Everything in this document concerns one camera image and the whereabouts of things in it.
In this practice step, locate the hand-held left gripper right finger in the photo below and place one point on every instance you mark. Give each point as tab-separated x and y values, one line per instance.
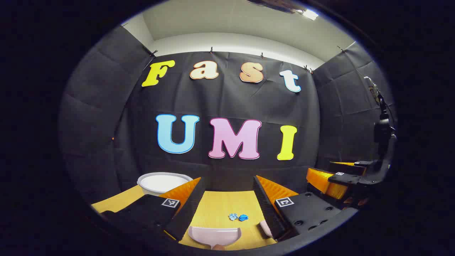
265	209

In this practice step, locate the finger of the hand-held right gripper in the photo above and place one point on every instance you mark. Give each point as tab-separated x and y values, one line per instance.
350	167
323	181

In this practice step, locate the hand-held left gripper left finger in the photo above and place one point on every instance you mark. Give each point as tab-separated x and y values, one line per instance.
190	209

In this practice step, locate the light blue paper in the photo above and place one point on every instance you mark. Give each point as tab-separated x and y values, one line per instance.
233	217

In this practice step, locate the pale pink dustpan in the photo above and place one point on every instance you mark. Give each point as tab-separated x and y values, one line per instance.
213	234

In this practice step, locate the white ribbed garbage bin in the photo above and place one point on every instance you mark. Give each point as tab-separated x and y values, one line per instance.
160	183

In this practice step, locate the yellow wooden desktop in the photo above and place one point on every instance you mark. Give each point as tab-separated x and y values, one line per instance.
227	202

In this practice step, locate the black backdrop cloth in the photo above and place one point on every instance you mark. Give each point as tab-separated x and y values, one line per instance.
231	101

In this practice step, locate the row of black cloth clips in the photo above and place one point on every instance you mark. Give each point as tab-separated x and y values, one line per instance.
154	53

